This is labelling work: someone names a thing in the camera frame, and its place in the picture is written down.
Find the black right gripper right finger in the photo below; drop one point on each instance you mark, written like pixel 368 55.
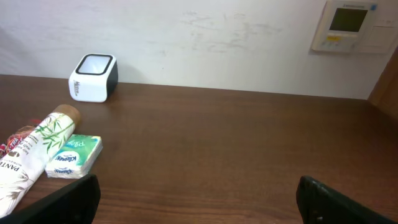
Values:
pixel 320 204

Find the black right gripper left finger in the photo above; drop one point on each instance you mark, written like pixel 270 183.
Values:
pixel 75 203

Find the green white tissue pack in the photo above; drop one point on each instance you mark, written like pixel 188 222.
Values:
pixel 75 159

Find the white bamboo print tube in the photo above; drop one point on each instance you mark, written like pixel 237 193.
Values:
pixel 21 167

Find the red orange chocolate bar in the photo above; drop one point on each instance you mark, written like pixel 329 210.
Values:
pixel 14 139

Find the white barcode scanner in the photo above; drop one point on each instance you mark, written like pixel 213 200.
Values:
pixel 94 79

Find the white wall control panel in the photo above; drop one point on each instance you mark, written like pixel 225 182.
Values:
pixel 364 26

